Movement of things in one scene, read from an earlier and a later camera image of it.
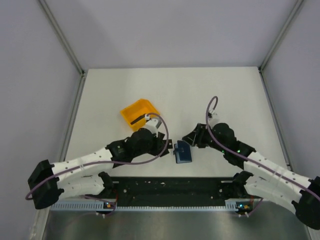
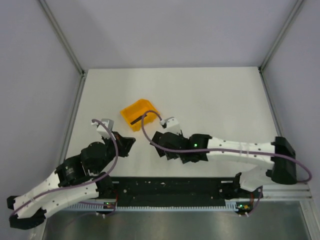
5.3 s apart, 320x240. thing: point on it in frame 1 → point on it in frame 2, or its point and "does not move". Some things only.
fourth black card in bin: [138, 119] does not move
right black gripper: [197, 135] → [170, 156]
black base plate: [167, 192] does not move
